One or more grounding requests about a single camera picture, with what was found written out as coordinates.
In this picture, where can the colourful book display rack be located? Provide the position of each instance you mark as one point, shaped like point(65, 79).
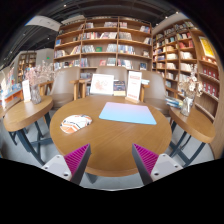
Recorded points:
point(10, 85)

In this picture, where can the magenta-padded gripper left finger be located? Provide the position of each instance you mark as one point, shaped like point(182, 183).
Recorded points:
point(77, 159)

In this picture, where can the white framed picture card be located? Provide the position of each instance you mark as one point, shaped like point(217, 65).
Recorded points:
point(102, 84)

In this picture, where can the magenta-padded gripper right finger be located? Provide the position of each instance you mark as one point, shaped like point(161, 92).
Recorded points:
point(146, 159)

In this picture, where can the dark covered standing book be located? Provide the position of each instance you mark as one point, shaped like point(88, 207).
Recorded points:
point(119, 88)

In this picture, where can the beige armchair with wooden arms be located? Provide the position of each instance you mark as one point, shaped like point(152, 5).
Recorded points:
point(65, 83)
point(155, 86)
point(113, 71)

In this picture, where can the narrow distant wooden bookshelf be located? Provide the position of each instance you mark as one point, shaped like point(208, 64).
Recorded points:
point(26, 63)

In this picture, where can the small white red sign card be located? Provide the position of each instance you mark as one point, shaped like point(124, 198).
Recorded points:
point(26, 90)

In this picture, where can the blue pink gradient mouse pad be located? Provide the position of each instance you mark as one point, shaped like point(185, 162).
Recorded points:
point(128, 113)

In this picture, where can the stack of books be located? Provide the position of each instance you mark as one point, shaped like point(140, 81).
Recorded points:
point(174, 102)

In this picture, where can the round wooden side table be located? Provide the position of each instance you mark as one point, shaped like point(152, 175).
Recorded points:
point(191, 123)
point(26, 113)

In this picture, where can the white red sign on stand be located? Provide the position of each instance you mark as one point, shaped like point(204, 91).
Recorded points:
point(134, 86)

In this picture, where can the white orange patterned computer mouse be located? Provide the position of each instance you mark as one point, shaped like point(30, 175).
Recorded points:
point(75, 124)

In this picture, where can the glass vase with dried flowers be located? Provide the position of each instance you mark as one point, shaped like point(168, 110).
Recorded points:
point(35, 95)
point(186, 105)

